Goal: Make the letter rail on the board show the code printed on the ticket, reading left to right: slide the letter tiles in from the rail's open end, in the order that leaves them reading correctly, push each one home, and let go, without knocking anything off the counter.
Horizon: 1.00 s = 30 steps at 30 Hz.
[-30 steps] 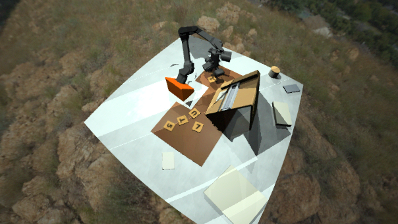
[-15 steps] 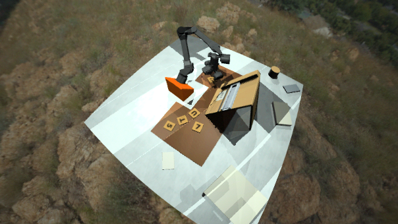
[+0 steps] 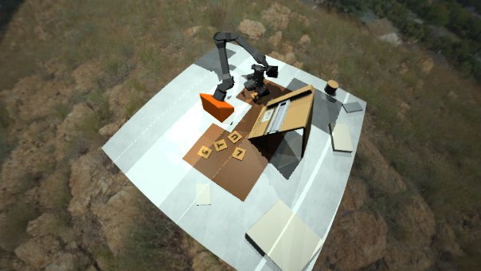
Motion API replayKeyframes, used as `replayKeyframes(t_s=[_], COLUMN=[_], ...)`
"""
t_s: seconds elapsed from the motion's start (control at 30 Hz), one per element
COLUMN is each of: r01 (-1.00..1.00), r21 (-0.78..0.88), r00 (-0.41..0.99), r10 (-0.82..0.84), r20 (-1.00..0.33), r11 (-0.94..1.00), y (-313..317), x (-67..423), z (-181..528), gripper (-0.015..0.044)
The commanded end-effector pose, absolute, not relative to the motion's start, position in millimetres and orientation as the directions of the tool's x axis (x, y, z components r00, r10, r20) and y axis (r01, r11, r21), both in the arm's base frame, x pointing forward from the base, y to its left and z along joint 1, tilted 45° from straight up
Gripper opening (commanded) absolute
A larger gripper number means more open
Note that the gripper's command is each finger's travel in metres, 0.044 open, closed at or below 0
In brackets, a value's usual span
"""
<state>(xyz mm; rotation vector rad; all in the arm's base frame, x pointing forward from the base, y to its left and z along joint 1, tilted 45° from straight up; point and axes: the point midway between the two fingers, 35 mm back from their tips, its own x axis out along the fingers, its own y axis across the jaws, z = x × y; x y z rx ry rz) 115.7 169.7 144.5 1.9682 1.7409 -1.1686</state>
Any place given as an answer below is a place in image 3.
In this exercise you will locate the grey cylinder with orange top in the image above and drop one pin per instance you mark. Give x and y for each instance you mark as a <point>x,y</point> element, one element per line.
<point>330,87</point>

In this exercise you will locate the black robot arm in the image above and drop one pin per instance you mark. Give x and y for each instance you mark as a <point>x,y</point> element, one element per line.
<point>228,80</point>

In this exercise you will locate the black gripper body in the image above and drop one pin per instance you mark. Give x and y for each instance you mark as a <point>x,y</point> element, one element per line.
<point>259,81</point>

